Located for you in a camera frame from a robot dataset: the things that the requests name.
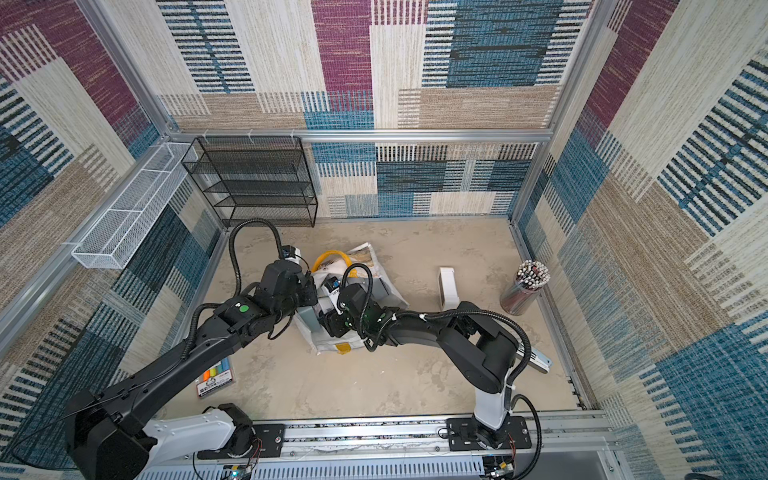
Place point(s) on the white canvas bag yellow handles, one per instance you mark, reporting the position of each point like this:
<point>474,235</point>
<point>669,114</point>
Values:
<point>366,293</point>

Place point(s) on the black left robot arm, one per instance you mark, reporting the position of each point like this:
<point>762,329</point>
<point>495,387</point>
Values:
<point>180,360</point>

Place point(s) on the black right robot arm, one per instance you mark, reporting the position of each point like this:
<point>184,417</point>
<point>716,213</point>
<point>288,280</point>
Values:
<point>489,349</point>

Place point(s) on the white wire mesh basket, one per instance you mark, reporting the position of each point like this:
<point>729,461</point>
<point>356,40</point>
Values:
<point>117,235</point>

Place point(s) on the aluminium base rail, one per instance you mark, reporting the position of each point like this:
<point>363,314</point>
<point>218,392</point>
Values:
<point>575,445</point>

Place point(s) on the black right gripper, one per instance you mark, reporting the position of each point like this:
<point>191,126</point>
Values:
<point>330,322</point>

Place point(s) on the highlighter marker pack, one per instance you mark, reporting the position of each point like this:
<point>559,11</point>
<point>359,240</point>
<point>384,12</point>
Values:
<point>215,378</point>

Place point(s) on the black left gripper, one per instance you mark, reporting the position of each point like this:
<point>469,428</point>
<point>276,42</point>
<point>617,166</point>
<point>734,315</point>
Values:
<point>309,285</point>

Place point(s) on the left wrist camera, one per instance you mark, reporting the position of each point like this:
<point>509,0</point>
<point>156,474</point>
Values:
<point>290,253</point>

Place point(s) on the cup of coloured pencils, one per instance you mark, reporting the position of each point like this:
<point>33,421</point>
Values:
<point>530,278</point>

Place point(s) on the black wire mesh shelf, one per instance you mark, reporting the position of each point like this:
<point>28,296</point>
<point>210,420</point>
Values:
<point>247,177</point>

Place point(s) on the white rectangular alarm clock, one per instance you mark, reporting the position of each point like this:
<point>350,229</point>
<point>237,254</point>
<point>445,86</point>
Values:
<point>449,297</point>

